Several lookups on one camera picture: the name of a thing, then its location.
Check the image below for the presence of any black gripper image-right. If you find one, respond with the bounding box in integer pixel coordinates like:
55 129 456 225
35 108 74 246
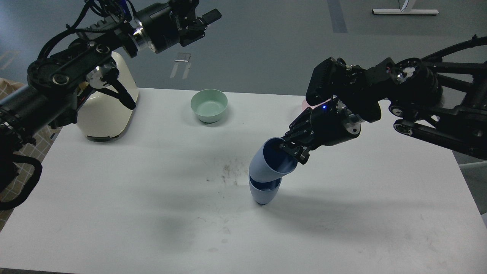
280 100 362 165

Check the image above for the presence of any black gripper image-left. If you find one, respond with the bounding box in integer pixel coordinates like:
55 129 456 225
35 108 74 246
135 0 222 54

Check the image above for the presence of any blue cup from table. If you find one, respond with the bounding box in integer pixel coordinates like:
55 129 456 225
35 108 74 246
249 176 282 205
249 137 298 183

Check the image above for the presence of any pink bowl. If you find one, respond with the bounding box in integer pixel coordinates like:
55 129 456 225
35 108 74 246
301 99 316 111

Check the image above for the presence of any green bowl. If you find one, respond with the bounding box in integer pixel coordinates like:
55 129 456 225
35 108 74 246
190 89 228 123

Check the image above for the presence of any cream toaster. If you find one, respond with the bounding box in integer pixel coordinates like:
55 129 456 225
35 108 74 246
76 52 139 142

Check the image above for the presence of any white stand base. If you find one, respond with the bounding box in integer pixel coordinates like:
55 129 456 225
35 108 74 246
371 0 439 16

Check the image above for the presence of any beige checkered cloth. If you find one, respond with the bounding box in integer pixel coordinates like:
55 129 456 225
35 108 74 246
1 78 65 227

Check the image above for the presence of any black camera box on wrist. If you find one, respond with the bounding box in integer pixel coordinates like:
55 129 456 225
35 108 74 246
306 57 345 106

